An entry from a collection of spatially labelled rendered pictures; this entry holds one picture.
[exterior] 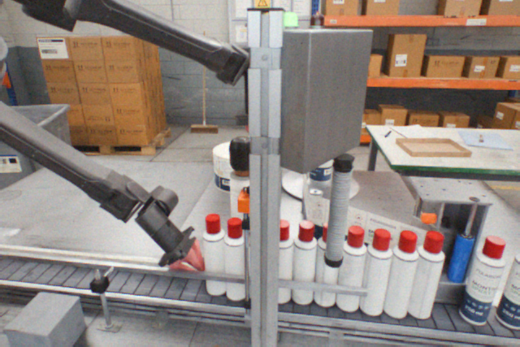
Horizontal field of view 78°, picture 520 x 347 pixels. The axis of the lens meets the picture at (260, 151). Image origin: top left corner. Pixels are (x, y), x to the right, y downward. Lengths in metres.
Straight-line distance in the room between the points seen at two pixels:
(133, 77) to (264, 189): 3.57
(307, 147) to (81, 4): 0.41
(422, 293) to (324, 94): 0.52
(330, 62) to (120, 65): 3.67
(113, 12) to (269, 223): 0.42
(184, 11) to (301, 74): 4.86
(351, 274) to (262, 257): 0.25
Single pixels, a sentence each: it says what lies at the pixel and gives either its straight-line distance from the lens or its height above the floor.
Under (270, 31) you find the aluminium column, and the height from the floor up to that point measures 1.47.
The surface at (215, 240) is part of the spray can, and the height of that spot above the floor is 1.04.
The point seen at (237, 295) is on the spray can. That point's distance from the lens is 0.81.
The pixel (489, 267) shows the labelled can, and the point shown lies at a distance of 0.81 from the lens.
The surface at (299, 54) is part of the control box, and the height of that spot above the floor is 1.45.
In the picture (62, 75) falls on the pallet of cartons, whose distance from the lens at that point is 4.37.
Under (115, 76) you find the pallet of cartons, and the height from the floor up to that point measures 0.97.
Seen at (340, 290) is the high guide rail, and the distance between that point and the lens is 0.76.
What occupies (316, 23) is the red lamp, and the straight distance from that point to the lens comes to 0.53.
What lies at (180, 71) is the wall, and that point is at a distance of 5.32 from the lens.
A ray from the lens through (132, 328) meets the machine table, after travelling 0.89.
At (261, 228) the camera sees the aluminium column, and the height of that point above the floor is 1.18.
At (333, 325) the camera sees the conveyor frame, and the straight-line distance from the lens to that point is 0.81.
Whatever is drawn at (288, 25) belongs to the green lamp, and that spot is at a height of 1.48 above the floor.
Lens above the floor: 1.48
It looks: 21 degrees down
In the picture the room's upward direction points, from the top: straight up
